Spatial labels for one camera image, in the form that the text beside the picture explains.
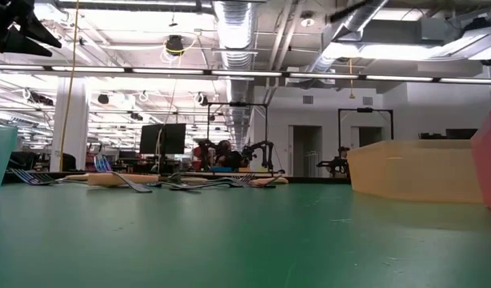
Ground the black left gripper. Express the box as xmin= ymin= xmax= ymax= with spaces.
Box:
xmin=0 ymin=0 xmax=63 ymax=58

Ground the iridescent rainbow fork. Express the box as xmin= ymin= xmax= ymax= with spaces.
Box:
xmin=93 ymin=155 xmax=154 ymax=194

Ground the glossy black metal fork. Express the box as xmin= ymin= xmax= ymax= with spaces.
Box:
xmin=181 ymin=177 xmax=235 ymax=189
xmin=146 ymin=180 xmax=202 ymax=192

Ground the white pillar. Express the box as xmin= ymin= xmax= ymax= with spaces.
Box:
xmin=49 ymin=78 xmax=90 ymax=173

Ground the long light bar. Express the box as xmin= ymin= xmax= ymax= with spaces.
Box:
xmin=0 ymin=63 xmax=491 ymax=85

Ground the black monitor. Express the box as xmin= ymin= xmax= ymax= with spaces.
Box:
xmin=139 ymin=122 xmax=187 ymax=156
xmin=419 ymin=128 xmax=478 ymax=142

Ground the person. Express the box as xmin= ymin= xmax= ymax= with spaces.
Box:
xmin=214 ymin=139 xmax=246 ymax=170

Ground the grey door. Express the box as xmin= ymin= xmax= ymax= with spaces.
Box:
xmin=289 ymin=125 xmax=324 ymax=178

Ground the yellow plastic bin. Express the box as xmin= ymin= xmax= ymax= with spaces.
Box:
xmin=346 ymin=139 xmax=485 ymax=204

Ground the yellow hanging cable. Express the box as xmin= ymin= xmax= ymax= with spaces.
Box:
xmin=58 ymin=0 xmax=81 ymax=173

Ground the black round ceiling camera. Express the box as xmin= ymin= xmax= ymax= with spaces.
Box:
xmin=164 ymin=34 xmax=186 ymax=57

